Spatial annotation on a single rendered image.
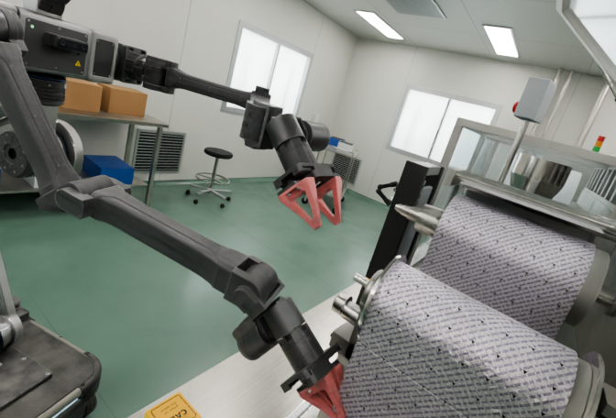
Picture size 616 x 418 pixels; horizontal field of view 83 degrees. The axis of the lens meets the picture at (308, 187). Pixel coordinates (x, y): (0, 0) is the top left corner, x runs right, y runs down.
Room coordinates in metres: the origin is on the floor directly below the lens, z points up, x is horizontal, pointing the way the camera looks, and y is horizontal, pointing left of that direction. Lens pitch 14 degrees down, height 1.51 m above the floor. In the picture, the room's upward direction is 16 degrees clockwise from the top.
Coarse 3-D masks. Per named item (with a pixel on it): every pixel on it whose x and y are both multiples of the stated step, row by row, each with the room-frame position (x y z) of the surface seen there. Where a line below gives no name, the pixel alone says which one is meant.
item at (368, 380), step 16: (368, 352) 0.44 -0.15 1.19; (352, 368) 0.45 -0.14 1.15; (368, 368) 0.43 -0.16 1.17; (384, 368) 0.42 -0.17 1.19; (352, 384) 0.44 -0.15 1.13; (368, 384) 0.43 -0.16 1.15; (384, 384) 0.42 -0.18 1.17; (400, 384) 0.41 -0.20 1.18; (416, 384) 0.40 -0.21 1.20; (352, 400) 0.44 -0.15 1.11; (368, 400) 0.43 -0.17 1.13; (384, 400) 0.42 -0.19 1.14; (400, 400) 0.41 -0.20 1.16; (416, 400) 0.40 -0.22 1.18; (432, 400) 0.39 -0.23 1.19; (352, 416) 0.43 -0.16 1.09; (368, 416) 0.42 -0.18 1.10; (384, 416) 0.41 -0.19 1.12; (400, 416) 0.40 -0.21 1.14; (416, 416) 0.39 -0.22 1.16; (432, 416) 0.38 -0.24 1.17; (448, 416) 0.37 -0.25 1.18; (464, 416) 0.37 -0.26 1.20
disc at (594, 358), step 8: (592, 352) 0.40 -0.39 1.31; (584, 360) 0.41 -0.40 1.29; (592, 360) 0.38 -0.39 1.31; (600, 360) 0.36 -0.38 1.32; (592, 368) 0.37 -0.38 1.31; (600, 368) 0.35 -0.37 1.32; (592, 376) 0.36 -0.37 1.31; (600, 376) 0.34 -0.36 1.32; (592, 384) 0.35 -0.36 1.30; (600, 384) 0.33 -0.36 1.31; (592, 392) 0.33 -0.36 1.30; (600, 392) 0.33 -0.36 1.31; (592, 400) 0.33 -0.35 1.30; (592, 408) 0.32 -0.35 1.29; (584, 416) 0.32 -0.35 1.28; (592, 416) 0.31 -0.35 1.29
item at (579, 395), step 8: (584, 368) 0.37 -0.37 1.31; (576, 376) 0.36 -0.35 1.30; (584, 376) 0.36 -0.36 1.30; (576, 384) 0.35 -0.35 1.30; (584, 384) 0.35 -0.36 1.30; (576, 392) 0.34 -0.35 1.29; (584, 392) 0.34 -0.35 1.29; (568, 400) 0.34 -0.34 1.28; (576, 400) 0.34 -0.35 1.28; (584, 400) 0.33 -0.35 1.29; (568, 408) 0.33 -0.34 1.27; (576, 408) 0.33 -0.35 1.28; (584, 408) 0.33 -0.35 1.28; (568, 416) 0.33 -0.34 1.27; (576, 416) 0.33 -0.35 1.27
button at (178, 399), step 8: (168, 400) 0.52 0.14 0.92; (176, 400) 0.52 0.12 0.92; (184, 400) 0.52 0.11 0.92; (152, 408) 0.49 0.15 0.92; (160, 408) 0.50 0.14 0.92; (168, 408) 0.50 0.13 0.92; (176, 408) 0.50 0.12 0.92; (184, 408) 0.51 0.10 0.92; (192, 408) 0.51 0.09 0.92; (152, 416) 0.48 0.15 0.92; (160, 416) 0.48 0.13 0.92; (168, 416) 0.48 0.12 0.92; (176, 416) 0.49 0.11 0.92; (184, 416) 0.49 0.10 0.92; (192, 416) 0.50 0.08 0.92; (200, 416) 0.50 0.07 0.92
